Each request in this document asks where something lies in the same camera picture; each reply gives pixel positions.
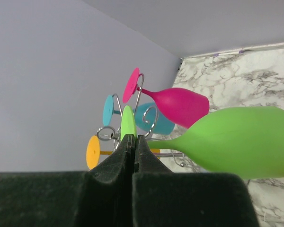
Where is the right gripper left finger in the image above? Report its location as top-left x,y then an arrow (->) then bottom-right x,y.
0,135 -> 135,227

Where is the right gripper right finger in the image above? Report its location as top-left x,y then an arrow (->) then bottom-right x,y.
132,136 -> 259,227

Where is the yellow wine glass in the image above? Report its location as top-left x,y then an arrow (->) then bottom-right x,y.
86,135 -> 161,170

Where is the green wine glass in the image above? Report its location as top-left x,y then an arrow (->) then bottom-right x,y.
147,106 -> 284,179

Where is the chrome wine glass rack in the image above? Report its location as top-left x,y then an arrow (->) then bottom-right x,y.
96,73 -> 202,170

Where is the blue wine glass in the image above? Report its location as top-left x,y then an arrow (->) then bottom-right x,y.
102,95 -> 175,135

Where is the pink wine glass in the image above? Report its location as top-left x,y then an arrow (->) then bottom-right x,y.
122,68 -> 210,129

